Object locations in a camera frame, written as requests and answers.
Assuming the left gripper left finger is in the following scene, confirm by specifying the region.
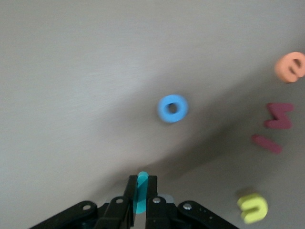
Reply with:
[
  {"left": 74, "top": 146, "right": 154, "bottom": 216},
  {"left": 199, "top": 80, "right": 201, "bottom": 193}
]
[{"left": 30, "top": 175, "right": 139, "bottom": 229}]

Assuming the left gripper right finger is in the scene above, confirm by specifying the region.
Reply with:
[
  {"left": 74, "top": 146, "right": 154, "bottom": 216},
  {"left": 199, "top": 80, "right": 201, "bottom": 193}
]
[{"left": 144, "top": 175, "right": 239, "bottom": 229}]

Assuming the cyan foam letter r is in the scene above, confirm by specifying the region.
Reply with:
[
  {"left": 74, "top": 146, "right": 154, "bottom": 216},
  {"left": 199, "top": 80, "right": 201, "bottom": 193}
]
[{"left": 132, "top": 171, "right": 149, "bottom": 214}]

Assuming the yellow foam letter u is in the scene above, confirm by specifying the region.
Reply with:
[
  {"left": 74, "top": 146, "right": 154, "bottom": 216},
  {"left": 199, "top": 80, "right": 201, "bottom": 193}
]
[{"left": 237, "top": 192, "right": 269, "bottom": 224}]

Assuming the blue foam letter o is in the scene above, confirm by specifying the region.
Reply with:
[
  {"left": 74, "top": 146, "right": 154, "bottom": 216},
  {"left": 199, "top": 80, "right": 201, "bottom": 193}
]
[{"left": 158, "top": 94, "right": 190, "bottom": 124}]

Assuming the dark red foam letter i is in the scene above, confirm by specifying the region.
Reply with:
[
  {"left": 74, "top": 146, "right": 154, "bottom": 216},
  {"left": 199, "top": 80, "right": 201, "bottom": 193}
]
[{"left": 251, "top": 134, "right": 283, "bottom": 156}]

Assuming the brown table cover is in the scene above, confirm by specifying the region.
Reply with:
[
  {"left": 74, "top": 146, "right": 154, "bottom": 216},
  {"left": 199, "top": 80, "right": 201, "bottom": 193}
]
[{"left": 0, "top": 0, "right": 305, "bottom": 229}]

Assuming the orange foam letter e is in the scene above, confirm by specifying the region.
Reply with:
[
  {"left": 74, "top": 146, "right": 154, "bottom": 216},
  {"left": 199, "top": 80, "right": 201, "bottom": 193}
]
[{"left": 274, "top": 52, "right": 305, "bottom": 84}]

